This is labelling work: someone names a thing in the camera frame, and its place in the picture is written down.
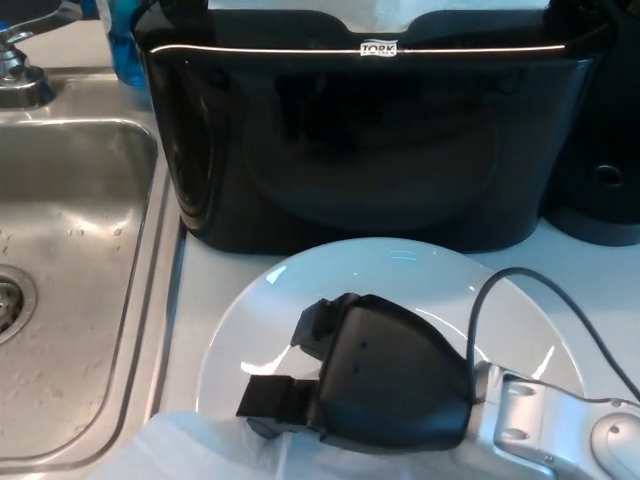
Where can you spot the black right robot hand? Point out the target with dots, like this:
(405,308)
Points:
(395,380)

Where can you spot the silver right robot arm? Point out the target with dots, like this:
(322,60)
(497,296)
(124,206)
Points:
(550,435)

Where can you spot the white round ceramic plate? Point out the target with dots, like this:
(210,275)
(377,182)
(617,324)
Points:
(400,270)

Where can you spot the black tissue paper dispenser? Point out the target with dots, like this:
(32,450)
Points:
(350,150)

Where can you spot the black countertop appliance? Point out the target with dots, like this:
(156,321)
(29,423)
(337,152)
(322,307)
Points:
(610,150)

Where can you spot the stainless steel sink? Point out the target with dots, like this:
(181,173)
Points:
(85,225)

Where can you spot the blue dish soap bottle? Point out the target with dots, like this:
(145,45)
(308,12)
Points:
(125,55)

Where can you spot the chrome sink faucet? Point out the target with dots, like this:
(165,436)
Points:
(20,75)

